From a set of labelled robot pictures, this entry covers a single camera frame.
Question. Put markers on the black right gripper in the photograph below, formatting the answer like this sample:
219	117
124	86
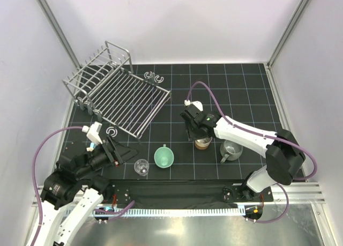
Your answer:
191	136

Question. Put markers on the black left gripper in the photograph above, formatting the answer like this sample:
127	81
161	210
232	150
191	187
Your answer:
121	153

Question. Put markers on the cream cup with cork band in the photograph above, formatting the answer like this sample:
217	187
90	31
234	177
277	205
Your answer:
202	144

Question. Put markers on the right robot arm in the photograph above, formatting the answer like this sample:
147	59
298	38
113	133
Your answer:
280	150

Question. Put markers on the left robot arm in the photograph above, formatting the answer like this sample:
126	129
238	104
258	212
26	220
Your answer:
72	192

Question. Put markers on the grey rack hook front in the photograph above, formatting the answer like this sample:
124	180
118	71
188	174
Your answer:
111	131

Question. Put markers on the grey rack hook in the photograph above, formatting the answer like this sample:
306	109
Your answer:
111	131
152	78

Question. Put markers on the grey metal dish rack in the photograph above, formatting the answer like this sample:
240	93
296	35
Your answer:
108	87

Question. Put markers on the grey rack hook back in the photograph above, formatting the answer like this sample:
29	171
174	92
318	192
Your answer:
152	78

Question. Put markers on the small clear glass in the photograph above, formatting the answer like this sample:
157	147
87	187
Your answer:
141	167

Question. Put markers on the mint green mug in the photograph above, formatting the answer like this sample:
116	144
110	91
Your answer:
163	157

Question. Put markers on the grey ceramic mug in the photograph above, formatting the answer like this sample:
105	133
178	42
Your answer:
230	151

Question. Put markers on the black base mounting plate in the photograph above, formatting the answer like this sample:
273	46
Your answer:
182	194

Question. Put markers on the black grid mat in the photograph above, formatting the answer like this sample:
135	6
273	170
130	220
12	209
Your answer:
242	91

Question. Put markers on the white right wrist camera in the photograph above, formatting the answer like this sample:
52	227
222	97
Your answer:
194	104

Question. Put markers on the white slotted cable duct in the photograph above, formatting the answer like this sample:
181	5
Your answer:
159	213

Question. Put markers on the aluminium frame post left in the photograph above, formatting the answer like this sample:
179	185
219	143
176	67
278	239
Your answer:
47	11

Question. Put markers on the aluminium frame post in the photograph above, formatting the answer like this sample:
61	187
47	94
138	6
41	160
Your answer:
290	28
47	11

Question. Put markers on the aluminium frame post right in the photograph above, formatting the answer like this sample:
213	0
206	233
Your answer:
290	28

